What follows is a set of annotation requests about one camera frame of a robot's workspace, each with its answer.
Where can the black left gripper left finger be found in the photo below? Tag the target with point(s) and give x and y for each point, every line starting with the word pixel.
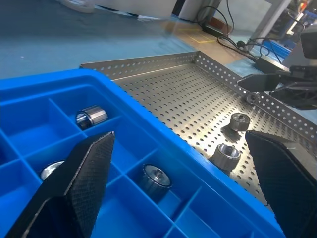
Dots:
pixel 81 188

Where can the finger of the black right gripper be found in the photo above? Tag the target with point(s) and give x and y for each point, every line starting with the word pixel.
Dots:
pixel 260 83

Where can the black power adapter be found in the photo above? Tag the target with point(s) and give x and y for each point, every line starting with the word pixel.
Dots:
pixel 271 64

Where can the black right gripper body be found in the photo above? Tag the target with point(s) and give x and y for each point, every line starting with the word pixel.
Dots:
pixel 304 73

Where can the perforated steel tray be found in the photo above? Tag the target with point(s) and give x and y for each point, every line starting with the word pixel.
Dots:
pixel 185 99

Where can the blue plastic table cover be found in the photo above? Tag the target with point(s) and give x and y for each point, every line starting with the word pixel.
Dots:
pixel 49 49

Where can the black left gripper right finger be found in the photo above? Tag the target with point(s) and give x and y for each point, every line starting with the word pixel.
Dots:
pixel 289 188

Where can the black post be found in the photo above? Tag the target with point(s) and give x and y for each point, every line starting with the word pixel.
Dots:
pixel 177 5

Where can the blue compartment tray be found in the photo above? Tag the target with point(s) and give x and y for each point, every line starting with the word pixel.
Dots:
pixel 148 138

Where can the metal cup on tray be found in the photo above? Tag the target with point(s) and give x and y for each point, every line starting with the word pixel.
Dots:
pixel 226 156

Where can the white round post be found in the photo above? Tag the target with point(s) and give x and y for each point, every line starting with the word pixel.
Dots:
pixel 189 8

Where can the blue white background machine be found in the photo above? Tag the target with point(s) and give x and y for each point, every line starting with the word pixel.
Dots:
pixel 307 19

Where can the grey metal leg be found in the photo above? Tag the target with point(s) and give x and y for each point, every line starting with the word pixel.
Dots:
pixel 270 17

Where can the black power strip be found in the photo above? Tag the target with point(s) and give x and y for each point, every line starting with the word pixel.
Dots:
pixel 216 29

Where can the black power plug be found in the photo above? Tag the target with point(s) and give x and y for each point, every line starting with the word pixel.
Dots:
pixel 242 44

